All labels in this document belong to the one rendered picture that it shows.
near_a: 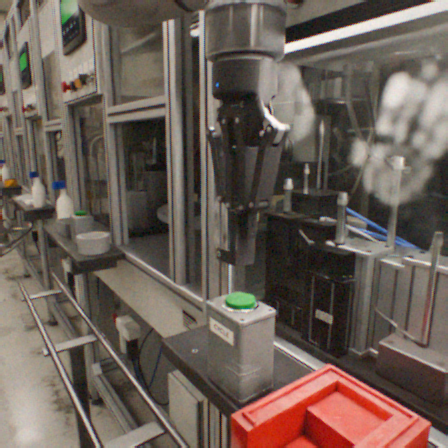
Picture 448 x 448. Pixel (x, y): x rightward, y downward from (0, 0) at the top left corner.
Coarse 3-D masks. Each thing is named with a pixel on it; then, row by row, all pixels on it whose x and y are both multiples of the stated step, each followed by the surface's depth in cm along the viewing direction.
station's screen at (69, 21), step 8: (64, 0) 118; (72, 0) 111; (64, 8) 119; (72, 8) 112; (64, 16) 120; (72, 16) 113; (64, 24) 121; (72, 24) 114; (64, 32) 123; (72, 32) 115; (64, 40) 124
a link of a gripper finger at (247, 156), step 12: (240, 120) 40; (240, 132) 41; (240, 144) 41; (240, 156) 42; (252, 156) 42; (240, 168) 43; (252, 168) 43; (240, 180) 43; (240, 192) 43; (240, 204) 44
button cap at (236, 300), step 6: (234, 294) 49; (240, 294) 49; (246, 294) 49; (228, 300) 47; (234, 300) 47; (240, 300) 47; (246, 300) 47; (252, 300) 47; (234, 306) 46; (240, 306) 46; (246, 306) 46; (252, 306) 47
